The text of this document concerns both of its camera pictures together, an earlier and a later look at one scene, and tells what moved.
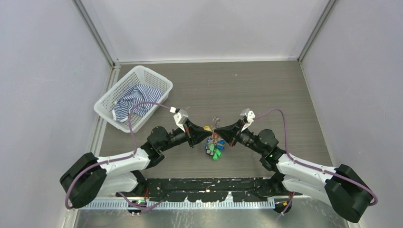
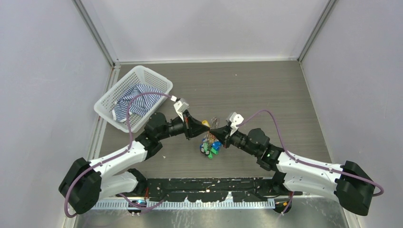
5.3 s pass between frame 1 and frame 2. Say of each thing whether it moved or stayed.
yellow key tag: moved
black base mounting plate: stayed
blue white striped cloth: stayed
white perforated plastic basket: stayed
